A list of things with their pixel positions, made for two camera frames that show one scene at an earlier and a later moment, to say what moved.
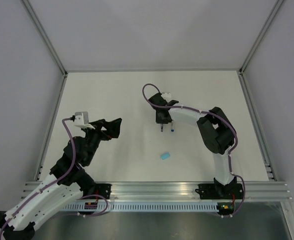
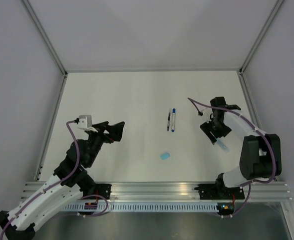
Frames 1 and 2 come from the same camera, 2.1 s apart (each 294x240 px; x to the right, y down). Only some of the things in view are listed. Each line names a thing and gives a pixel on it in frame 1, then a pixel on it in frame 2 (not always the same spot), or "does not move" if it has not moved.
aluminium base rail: x=224 y=191 does not move
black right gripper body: x=159 y=120 -> x=216 y=128
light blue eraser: x=165 y=155 does not move
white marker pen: x=172 y=129 does not move
